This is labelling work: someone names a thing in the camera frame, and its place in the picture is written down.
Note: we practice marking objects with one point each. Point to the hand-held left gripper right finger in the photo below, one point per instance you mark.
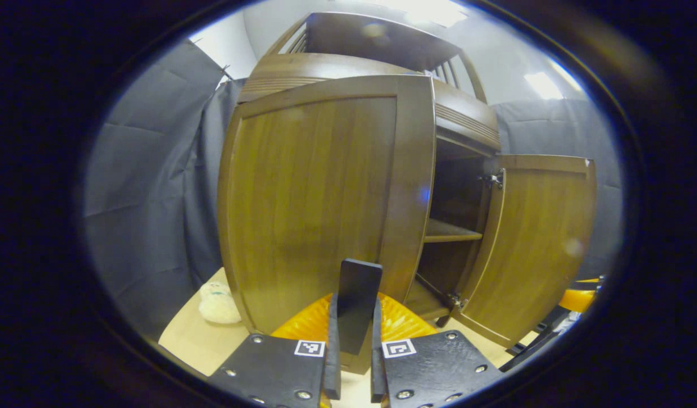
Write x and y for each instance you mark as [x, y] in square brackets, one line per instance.
[377, 362]

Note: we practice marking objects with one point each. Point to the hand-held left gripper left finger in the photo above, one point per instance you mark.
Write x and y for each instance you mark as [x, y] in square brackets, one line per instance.
[332, 351]

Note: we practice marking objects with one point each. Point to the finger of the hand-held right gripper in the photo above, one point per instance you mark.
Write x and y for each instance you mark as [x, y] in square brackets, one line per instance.
[578, 299]

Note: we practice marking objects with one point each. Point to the wooden shoe cabinet door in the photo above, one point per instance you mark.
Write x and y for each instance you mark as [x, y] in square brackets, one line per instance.
[303, 198]
[535, 243]

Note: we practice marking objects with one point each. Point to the wooden double-door shoe cabinet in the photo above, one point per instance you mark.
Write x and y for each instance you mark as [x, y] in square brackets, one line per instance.
[326, 65]

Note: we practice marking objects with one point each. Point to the metal door hinge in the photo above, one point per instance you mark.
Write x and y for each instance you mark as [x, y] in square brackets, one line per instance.
[454, 300]
[492, 180]

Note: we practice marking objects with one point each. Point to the wooden cabinet inner shelf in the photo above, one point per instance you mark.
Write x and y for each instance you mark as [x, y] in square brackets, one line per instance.
[447, 231]

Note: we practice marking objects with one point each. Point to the white plush toy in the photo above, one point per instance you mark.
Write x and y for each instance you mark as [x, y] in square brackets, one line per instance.
[218, 304]

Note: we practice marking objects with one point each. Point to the small ceiling light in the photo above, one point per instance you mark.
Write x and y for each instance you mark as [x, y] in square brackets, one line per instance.
[544, 85]

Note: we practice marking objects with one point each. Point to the black backdrop cloth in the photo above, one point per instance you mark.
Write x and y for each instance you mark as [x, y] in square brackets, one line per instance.
[150, 198]

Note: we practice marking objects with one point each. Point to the large ceiling light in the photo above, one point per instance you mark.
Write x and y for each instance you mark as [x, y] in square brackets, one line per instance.
[433, 11]

